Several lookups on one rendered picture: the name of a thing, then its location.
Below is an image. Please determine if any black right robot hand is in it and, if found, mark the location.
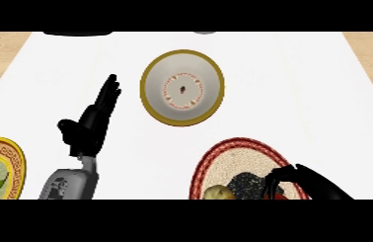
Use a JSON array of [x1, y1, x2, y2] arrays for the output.
[[263, 163, 356, 201]]

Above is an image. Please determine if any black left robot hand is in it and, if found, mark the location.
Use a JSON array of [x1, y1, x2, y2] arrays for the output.
[[57, 73, 124, 159]]

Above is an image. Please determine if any red tomato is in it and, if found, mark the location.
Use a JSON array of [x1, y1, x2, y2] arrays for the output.
[[265, 192, 294, 201]]

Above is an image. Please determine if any white bowl with gold rim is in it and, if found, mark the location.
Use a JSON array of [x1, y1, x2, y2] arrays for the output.
[[139, 48, 226, 127]]

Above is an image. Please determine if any black speckled avocado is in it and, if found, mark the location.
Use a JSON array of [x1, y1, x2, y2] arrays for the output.
[[226, 172, 287, 201]]

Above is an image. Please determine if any yellow potato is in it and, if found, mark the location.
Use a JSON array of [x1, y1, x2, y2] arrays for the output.
[[201, 184, 238, 201]]

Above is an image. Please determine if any yellow patterned plate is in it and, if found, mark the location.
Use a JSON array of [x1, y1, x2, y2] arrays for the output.
[[0, 136, 29, 201]]

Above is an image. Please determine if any black appliance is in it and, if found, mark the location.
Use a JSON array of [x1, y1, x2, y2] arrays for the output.
[[43, 31, 116, 38]]

